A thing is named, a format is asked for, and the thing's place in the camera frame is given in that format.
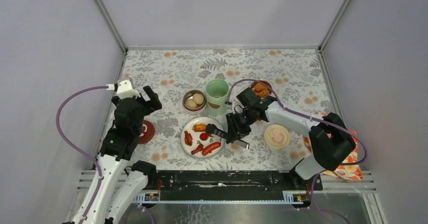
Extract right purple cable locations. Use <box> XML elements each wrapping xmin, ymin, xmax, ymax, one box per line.
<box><xmin>225</xmin><ymin>78</ymin><xmax>368</xmax><ymax>167</ymax></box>

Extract white plate with food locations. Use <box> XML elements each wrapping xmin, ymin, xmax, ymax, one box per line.
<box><xmin>180</xmin><ymin>117</ymin><xmax>225</xmax><ymax>159</ymax></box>

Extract steel bowl red band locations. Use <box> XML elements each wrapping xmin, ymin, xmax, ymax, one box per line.
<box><xmin>182</xmin><ymin>89</ymin><xmax>206</xmax><ymax>114</ymax></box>
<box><xmin>250</xmin><ymin>80</ymin><xmax>272</xmax><ymax>98</ymax></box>

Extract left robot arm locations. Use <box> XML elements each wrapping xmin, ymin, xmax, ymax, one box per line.
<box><xmin>56</xmin><ymin>83</ymin><xmax>162</xmax><ymax>223</ymax></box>

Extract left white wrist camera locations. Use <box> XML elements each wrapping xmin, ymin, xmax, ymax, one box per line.
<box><xmin>106</xmin><ymin>77</ymin><xmax>141</xmax><ymax>99</ymax></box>

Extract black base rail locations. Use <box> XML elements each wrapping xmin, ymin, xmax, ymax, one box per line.
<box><xmin>146</xmin><ymin>171</ymin><xmax>307</xmax><ymax>193</ymax></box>

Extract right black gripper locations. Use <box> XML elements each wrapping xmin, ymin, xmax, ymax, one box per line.
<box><xmin>226</xmin><ymin>107</ymin><xmax>256</xmax><ymax>144</ymax></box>

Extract rice ball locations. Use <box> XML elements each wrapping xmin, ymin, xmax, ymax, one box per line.
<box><xmin>192</xmin><ymin>93</ymin><xmax>205</xmax><ymax>105</ymax></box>
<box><xmin>185</xmin><ymin>98</ymin><xmax>198</xmax><ymax>109</ymax></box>

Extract fried chicken piece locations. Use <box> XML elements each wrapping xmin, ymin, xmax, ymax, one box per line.
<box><xmin>257</xmin><ymin>89</ymin><xmax>271</xmax><ymax>98</ymax></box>
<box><xmin>253</xmin><ymin>83</ymin><xmax>267</xmax><ymax>92</ymax></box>

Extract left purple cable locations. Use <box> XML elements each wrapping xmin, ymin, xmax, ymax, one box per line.
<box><xmin>55</xmin><ymin>85</ymin><xmax>118</xmax><ymax>223</ymax></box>

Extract floral table mat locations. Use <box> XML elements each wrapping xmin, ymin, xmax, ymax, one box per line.
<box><xmin>121</xmin><ymin>49</ymin><xmax>334</xmax><ymax>171</ymax></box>

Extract orange floral cloth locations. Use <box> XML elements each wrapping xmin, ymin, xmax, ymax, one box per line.
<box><xmin>304</xmin><ymin>123</ymin><xmax>363</xmax><ymax>181</ymax></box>

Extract red sausage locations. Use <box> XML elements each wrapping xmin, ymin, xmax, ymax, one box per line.
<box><xmin>202</xmin><ymin>142</ymin><xmax>222</xmax><ymax>156</ymax></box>

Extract red round lid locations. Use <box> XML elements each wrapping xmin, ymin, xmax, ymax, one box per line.
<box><xmin>139</xmin><ymin>120</ymin><xmax>155</xmax><ymax>144</ymax></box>

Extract purple cable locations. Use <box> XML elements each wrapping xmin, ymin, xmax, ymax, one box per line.
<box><xmin>55</xmin><ymin>85</ymin><xmax>118</xmax><ymax>223</ymax></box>
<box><xmin>225</xmin><ymin>78</ymin><xmax>368</xmax><ymax>167</ymax></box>

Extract green cylindrical container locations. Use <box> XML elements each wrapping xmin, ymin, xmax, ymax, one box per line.
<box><xmin>205</xmin><ymin>78</ymin><xmax>229</xmax><ymax>116</ymax></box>

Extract black tongs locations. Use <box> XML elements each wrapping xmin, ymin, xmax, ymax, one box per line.
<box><xmin>205</xmin><ymin>124</ymin><xmax>250</xmax><ymax>149</ymax></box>

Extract orange drumstick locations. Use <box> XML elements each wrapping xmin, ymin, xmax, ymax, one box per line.
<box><xmin>184</xmin><ymin>131</ymin><xmax>193</xmax><ymax>146</ymax></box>

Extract cream round lid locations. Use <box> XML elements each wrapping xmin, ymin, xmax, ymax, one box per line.
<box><xmin>263</xmin><ymin>125</ymin><xmax>291</xmax><ymax>150</ymax></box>

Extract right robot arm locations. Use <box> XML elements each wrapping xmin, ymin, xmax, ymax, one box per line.
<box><xmin>226</xmin><ymin>88</ymin><xmax>356</xmax><ymax>190</ymax></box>

